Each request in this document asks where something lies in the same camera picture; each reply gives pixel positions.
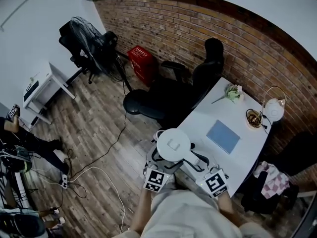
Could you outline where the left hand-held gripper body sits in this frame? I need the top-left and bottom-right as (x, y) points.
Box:
(143, 164), (174, 192)

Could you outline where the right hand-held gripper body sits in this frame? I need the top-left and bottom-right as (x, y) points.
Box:
(195, 167), (228, 199)

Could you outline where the white electric kettle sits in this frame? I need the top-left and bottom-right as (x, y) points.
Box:
(157, 128), (201, 169)

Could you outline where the person's right forearm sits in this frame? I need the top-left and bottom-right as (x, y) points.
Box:
(216, 194), (242, 230)

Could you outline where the person's left forearm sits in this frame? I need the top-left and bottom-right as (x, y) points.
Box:
(129, 189), (153, 233)

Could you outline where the blue notebook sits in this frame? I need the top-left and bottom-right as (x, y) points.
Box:
(206, 119), (242, 155)

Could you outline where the person's light shirt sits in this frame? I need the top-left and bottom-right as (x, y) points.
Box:
(138, 188), (249, 238)

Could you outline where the pink checkered cloth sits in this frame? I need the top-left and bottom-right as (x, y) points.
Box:
(255, 161), (291, 200)

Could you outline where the pale artificial flower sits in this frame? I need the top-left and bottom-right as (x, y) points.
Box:
(211, 84), (245, 105)

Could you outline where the white globe table lamp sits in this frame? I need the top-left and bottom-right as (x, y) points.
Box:
(245, 86), (288, 129)

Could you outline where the black office chair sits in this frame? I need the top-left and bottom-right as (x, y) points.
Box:
(241, 131), (317, 215)
(58, 21), (100, 85)
(138, 38), (225, 129)

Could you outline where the red plastic crate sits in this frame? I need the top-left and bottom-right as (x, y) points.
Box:
(126, 45), (157, 87)

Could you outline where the black standing fan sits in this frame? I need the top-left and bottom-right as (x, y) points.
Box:
(69, 16), (150, 116)

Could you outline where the black and green backpack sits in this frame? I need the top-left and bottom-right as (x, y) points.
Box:
(9, 154), (33, 175)

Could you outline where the white side table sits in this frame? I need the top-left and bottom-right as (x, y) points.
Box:
(22, 61), (76, 131)

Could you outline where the black fan cable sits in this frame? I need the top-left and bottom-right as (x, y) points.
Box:
(67, 110), (128, 182)

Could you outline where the white extension cable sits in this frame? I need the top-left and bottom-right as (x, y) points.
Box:
(67, 166), (127, 233)

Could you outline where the black looped cable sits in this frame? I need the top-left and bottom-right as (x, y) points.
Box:
(66, 180), (88, 199)

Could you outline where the black floor cable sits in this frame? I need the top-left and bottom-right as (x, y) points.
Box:
(66, 148), (74, 176)

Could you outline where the white metal table frame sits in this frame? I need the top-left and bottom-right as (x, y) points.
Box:
(295, 190), (317, 199)

